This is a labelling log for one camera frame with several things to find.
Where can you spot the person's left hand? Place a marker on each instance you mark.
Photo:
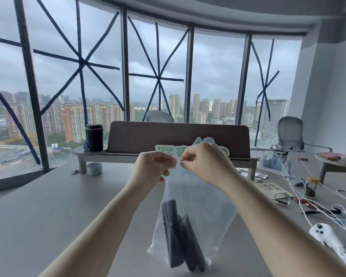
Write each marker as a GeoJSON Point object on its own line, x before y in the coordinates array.
{"type": "Point", "coordinates": [150, 168]}

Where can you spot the person's right hand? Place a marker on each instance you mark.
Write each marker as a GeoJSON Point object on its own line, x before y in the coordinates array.
{"type": "Point", "coordinates": [210, 164]}

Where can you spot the person's right thumb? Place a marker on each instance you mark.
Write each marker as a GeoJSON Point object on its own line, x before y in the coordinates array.
{"type": "Point", "coordinates": [186, 163]}

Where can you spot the person's left thumb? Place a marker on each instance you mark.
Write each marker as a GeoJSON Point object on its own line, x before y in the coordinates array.
{"type": "Point", "coordinates": [167, 158]}

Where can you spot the clear plastic bag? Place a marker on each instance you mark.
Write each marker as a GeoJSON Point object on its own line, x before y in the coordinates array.
{"type": "Point", "coordinates": [201, 204]}

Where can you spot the person's left forearm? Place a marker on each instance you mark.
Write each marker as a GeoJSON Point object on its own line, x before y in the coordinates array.
{"type": "Point", "coordinates": [103, 227]}

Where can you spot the person's right forearm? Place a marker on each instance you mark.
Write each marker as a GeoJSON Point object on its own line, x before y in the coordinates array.
{"type": "Point", "coordinates": [276, 227]}

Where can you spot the green white lettered sign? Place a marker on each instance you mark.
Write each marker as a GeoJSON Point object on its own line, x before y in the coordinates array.
{"type": "Point", "coordinates": [173, 149]}

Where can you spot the brown desk divider panel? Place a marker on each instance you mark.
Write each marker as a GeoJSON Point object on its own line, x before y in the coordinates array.
{"type": "Point", "coordinates": [138, 138]}

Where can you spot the grey mesh office chair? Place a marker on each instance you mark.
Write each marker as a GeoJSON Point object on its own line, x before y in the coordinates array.
{"type": "Point", "coordinates": [160, 116]}

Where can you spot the grey desk riser shelf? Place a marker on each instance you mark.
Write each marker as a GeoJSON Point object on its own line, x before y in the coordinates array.
{"type": "Point", "coordinates": [118, 158]}

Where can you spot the black flat pouch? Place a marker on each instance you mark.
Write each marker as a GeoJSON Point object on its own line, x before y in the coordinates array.
{"type": "Point", "coordinates": [170, 227]}
{"type": "Point", "coordinates": [191, 242]}

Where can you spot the white tape roll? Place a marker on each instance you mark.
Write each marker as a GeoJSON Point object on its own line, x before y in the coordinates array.
{"type": "Point", "coordinates": [94, 169]}

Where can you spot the black travel tumbler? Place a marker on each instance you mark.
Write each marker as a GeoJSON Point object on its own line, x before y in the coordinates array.
{"type": "Point", "coordinates": [94, 138]}

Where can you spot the small white packet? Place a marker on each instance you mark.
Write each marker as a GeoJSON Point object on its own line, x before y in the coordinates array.
{"type": "Point", "coordinates": [261, 177]}

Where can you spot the blue tape cross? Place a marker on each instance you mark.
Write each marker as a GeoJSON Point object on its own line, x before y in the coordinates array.
{"type": "Point", "coordinates": [159, 77]}
{"type": "Point", "coordinates": [83, 61]}
{"type": "Point", "coordinates": [263, 89]}

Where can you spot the small blue object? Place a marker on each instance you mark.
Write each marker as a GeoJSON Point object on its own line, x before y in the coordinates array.
{"type": "Point", "coordinates": [86, 147]}

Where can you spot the white charger cluster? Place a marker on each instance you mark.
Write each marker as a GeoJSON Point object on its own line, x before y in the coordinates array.
{"type": "Point", "coordinates": [272, 162]}

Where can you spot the beige printed card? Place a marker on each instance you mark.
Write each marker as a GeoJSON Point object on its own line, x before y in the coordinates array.
{"type": "Point", "coordinates": [269, 188]}

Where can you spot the small metal keys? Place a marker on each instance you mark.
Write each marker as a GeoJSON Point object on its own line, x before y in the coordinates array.
{"type": "Point", "coordinates": [75, 171]}

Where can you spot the black smart band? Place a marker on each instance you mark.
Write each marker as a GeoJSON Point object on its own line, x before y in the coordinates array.
{"type": "Point", "coordinates": [282, 199]}

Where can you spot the grey office chair with armrests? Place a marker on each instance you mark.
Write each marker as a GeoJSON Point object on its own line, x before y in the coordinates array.
{"type": "Point", "coordinates": [291, 132]}

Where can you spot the red black pen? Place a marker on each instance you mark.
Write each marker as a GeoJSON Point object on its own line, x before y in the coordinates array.
{"type": "Point", "coordinates": [320, 209]}

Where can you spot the red flat packet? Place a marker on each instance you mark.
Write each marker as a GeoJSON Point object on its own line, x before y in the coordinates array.
{"type": "Point", "coordinates": [330, 156]}

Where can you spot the round grey side table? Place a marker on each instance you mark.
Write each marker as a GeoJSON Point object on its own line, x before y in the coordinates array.
{"type": "Point", "coordinates": [334, 165]}

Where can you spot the blue tape strip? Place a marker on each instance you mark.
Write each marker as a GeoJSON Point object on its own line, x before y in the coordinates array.
{"type": "Point", "coordinates": [14, 121]}

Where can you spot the white handheld controller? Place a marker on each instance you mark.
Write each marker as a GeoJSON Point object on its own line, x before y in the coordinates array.
{"type": "Point", "coordinates": [328, 239]}

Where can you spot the dark window frame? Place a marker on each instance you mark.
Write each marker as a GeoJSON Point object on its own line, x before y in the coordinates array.
{"type": "Point", "coordinates": [31, 83]}

